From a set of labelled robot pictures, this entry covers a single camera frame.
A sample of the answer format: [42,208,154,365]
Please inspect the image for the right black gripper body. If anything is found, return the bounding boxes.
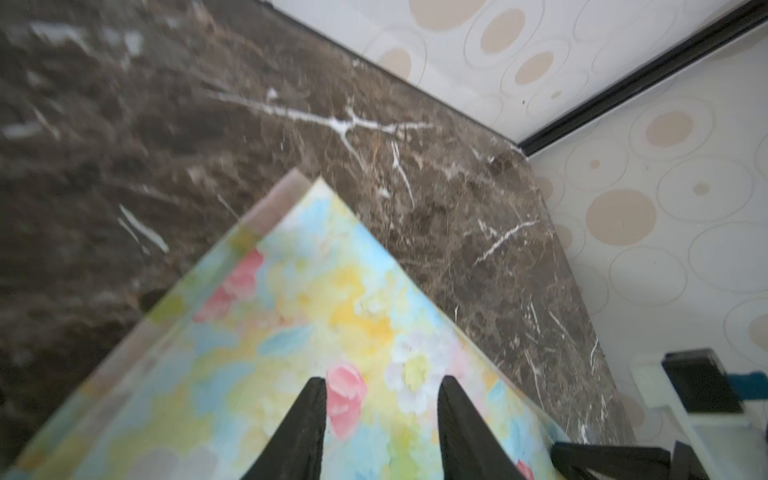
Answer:
[550,442,709,480]

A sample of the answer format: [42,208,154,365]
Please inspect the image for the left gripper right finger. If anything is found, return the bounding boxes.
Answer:
[437,375,525,480]

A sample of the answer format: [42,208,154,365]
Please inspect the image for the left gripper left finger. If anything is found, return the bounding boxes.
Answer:
[241,377,327,480]

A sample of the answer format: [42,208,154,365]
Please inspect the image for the pastel floral skirt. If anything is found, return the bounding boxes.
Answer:
[7,170,565,479]

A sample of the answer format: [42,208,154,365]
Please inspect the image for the right black frame post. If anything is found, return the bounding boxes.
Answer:
[517,0,767,156]

